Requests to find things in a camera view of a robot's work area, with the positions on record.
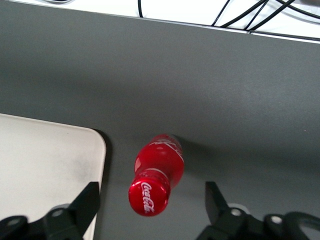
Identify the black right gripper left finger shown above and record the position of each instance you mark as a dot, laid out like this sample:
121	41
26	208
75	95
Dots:
75	212

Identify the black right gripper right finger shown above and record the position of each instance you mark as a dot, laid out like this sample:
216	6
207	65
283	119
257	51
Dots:
225	212

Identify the red coke bottle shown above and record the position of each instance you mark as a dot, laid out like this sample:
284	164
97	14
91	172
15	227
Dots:
156	175

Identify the beige plastic tray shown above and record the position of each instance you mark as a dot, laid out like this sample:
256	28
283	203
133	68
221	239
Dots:
45	162

